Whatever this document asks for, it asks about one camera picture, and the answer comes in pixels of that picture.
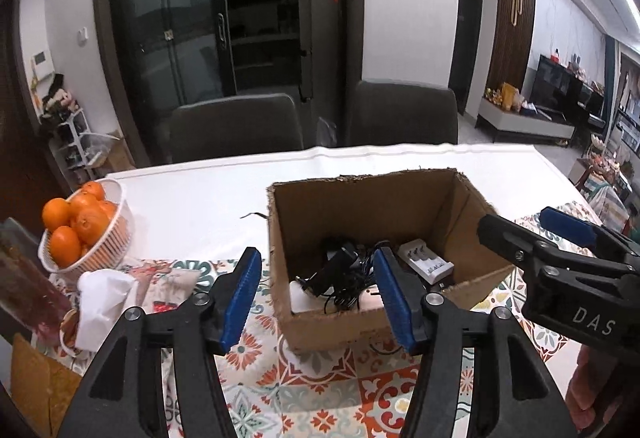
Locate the white storage rack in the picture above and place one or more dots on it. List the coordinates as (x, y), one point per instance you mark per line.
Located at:
(82, 143)

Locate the grey dining chair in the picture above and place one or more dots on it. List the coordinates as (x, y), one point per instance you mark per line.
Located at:
(235, 128)
(402, 113)

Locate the white battery charger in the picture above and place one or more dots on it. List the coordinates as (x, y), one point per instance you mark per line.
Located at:
(425, 263)

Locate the woven straw placemat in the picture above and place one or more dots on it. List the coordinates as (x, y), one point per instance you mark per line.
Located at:
(40, 393)

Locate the brown cardboard box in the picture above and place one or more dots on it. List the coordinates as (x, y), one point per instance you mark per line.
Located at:
(320, 213)

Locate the dark red translucent container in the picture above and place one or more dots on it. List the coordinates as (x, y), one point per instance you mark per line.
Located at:
(27, 283)

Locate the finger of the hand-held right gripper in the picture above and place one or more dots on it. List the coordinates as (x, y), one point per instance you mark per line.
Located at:
(510, 238)
(570, 223)

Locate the white square device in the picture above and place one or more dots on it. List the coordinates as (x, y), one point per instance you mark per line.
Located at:
(302, 300)

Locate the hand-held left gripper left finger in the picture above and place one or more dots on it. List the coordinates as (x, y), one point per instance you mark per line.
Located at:
(240, 303)

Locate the white plastic fruit basket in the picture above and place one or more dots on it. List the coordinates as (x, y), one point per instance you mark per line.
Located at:
(112, 243)

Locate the dark glass sliding door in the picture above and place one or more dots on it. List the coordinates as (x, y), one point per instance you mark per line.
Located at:
(200, 18)

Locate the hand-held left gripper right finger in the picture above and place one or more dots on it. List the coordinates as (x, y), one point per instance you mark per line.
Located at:
(395, 303)

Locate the patterned fabric tissue cover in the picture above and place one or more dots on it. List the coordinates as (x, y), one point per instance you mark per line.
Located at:
(165, 283)

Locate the floral patterned table mat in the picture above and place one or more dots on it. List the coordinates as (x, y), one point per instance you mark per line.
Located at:
(300, 383)

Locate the pile of oranges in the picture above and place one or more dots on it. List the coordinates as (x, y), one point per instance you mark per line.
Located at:
(70, 228)

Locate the black power adapter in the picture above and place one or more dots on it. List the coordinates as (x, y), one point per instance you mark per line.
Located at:
(332, 270)

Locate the white tissue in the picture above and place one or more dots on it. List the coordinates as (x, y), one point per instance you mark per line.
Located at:
(102, 308)

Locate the white plug adapter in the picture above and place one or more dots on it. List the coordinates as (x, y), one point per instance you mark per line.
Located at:
(370, 300)

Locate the wooden slatted cabinet door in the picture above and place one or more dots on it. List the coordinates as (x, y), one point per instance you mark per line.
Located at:
(512, 18)

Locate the white wall switch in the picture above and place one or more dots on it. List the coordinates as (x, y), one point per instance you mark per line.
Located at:
(82, 36)

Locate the low television cabinet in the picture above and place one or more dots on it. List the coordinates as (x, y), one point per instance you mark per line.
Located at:
(525, 120)

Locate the white wall intercom panel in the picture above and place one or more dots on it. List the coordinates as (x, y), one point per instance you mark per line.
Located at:
(42, 64)

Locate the person's right hand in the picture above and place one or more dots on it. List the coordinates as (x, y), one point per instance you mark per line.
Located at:
(597, 388)

